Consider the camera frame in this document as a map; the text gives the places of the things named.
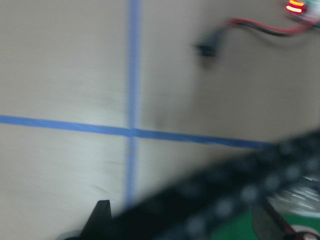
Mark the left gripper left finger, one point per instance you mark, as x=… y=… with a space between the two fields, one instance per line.
x=100 y=217

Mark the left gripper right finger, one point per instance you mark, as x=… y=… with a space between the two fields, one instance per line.
x=267 y=224

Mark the green conveyor belt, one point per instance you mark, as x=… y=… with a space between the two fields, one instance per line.
x=240 y=228

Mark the black barrel connector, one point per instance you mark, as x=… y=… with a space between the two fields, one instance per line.
x=208 y=48

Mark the small green controller board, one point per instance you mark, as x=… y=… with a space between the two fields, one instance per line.
x=304 y=10

